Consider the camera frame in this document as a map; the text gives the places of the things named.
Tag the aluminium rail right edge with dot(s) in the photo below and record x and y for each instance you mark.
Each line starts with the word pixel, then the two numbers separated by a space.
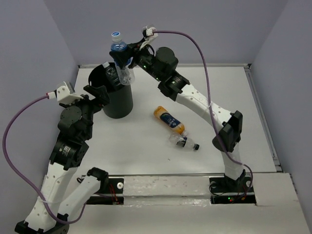
pixel 263 120

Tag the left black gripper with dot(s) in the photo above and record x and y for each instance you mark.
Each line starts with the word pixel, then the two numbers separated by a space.
pixel 102 99

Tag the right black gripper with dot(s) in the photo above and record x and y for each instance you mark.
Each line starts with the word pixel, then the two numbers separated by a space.
pixel 133 49

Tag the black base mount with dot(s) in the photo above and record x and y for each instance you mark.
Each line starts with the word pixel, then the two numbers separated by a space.
pixel 112 194
pixel 223 194

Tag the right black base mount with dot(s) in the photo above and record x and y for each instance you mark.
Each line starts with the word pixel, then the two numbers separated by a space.
pixel 223 194

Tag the blue label water bottle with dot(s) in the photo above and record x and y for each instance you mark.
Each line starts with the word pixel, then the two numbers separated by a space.
pixel 122 59

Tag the clear crinkled bottle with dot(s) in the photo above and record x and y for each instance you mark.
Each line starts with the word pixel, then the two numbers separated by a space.
pixel 111 80

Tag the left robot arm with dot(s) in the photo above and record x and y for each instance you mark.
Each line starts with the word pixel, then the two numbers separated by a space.
pixel 52 212

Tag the black cylindrical bin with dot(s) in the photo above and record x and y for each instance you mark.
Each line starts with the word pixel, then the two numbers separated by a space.
pixel 121 101

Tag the orange bottle blue label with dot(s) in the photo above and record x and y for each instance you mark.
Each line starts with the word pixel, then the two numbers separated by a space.
pixel 173 123

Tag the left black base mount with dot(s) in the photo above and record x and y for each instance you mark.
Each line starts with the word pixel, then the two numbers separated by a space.
pixel 112 194

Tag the clear tape strip front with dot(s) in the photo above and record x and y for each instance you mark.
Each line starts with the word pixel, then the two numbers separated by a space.
pixel 166 190

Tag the clear bottle black label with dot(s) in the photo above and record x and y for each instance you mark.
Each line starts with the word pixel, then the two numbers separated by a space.
pixel 183 142

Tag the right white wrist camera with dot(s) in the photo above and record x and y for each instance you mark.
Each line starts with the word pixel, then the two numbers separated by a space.
pixel 149 35

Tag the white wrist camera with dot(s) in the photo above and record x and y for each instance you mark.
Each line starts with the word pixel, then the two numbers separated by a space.
pixel 149 35
pixel 64 93

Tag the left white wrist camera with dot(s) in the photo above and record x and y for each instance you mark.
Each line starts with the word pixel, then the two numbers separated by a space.
pixel 64 93

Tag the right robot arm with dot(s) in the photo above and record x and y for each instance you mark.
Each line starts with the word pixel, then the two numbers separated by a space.
pixel 161 65

